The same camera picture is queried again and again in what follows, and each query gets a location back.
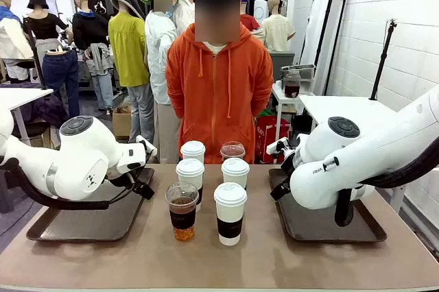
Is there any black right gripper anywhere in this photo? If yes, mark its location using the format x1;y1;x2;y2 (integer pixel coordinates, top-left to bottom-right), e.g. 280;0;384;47
270;158;296;202

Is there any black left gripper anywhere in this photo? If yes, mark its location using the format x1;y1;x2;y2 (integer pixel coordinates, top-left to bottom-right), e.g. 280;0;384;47
132;182;156;201

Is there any white lidded paper coffee cup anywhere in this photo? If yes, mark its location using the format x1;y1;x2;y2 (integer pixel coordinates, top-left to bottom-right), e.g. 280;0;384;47
175;158;206;212
213;182;248;247
221;157;250;190
180;140;206;165

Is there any clear dome-lid cup red drink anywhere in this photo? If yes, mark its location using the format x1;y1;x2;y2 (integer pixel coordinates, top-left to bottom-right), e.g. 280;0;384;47
219;141;246;162

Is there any dark brown serving tray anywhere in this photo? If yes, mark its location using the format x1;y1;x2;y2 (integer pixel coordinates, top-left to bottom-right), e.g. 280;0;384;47
26;167;156;242
268;167;388;243

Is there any clear cup of iced tea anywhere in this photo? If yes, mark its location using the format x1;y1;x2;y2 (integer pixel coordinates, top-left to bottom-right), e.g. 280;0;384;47
165;181;200;243

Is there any red shopping bag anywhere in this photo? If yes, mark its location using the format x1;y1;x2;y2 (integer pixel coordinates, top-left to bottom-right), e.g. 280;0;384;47
255;116;291;165

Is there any brown cardboard box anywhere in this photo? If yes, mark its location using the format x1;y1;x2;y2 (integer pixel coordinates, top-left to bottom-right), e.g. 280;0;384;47
112;103;133;141

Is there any small white side table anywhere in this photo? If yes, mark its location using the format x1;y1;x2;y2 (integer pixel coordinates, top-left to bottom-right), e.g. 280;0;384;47
272;81;315;142

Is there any white work table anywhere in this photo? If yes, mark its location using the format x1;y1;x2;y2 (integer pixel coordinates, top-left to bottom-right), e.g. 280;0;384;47
298;95;401;135

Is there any glass jar with dark liquid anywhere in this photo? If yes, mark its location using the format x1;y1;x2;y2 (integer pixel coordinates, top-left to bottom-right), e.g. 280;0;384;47
284;69;302;99

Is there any person in orange hoodie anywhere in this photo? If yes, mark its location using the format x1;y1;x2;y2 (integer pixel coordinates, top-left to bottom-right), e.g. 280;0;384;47
165;0;274;165

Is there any grey cabinet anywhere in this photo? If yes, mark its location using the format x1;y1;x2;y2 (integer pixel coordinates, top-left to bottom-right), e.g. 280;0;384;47
269;51;296;82

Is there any figure white coat green hat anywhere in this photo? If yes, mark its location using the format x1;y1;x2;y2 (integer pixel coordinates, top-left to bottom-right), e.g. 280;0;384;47
137;0;182;165

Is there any mannequin in yellow shirt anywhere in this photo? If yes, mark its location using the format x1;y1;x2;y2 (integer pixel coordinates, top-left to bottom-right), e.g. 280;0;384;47
108;0;155;144

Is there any blue jeans half mannequin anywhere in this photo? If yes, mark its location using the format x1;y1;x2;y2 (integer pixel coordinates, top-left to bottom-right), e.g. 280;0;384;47
41;45;80;118

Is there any large white side table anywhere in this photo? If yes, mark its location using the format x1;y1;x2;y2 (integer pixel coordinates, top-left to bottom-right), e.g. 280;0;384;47
0;86;55;142

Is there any mannequin in cream shirt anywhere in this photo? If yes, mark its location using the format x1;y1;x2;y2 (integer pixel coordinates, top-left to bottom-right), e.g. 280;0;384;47
262;0;296;53

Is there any black tripod stand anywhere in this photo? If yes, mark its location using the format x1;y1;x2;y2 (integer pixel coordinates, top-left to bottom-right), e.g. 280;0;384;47
369;19;398;101

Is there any mannequin in black blue hoodie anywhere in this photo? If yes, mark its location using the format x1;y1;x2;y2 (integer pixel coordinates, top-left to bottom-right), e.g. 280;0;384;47
71;0;116;112

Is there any mannequin in red shirt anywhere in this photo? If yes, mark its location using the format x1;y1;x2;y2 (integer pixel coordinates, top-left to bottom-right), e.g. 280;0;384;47
239;0;261;32

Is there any mannequin with black hat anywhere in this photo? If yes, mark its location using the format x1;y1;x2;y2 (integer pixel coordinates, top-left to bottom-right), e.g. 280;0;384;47
23;0;73;66

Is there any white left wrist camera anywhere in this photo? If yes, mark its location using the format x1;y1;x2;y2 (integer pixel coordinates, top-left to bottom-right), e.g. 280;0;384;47
135;134;158;158

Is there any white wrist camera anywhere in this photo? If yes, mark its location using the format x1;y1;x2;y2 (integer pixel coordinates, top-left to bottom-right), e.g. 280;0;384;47
135;134;158;158
266;136;292;156

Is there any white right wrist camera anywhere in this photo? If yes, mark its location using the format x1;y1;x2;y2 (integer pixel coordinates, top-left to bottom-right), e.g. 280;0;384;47
266;136;292;156

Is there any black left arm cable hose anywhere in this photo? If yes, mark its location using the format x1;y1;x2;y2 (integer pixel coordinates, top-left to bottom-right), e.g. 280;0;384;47
0;157;154;211

